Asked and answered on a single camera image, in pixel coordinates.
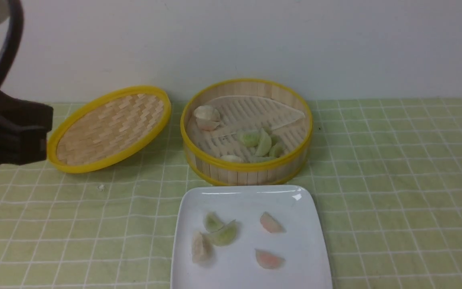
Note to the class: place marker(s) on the orange-pink dumpling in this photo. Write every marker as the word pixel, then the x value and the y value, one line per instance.
pixel 267 260

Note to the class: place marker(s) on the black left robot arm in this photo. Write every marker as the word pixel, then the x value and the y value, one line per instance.
pixel 24 126

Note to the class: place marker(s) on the pink dumpling on plate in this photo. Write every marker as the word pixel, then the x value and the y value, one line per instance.
pixel 270 224

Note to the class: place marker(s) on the large green dumpling on plate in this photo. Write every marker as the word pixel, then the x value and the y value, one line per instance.
pixel 224 236

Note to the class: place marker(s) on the beige dumpling on plate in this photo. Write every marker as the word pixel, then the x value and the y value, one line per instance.
pixel 201 248

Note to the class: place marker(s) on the white square plate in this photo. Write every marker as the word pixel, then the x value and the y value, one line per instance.
pixel 302 245

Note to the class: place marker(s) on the pale dumpling at steamer rim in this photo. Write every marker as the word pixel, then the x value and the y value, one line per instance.
pixel 232 159

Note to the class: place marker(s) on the yellow-rimmed bamboo steamer basket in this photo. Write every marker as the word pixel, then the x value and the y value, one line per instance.
pixel 248 105

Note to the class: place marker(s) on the pale dumpling in steamer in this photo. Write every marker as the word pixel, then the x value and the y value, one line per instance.
pixel 207 125

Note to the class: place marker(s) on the light green dumpling in steamer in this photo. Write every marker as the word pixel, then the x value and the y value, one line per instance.
pixel 264 144

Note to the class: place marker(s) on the white dumpling in steamer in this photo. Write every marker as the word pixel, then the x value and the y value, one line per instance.
pixel 209 113

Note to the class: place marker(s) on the small green dumpling in steamer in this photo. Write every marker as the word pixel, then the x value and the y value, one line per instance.
pixel 276 150

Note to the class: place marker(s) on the yellow-rimmed bamboo steamer lid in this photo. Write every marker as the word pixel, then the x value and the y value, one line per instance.
pixel 109 129

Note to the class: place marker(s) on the green checkered tablecloth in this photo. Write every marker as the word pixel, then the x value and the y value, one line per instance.
pixel 386 176

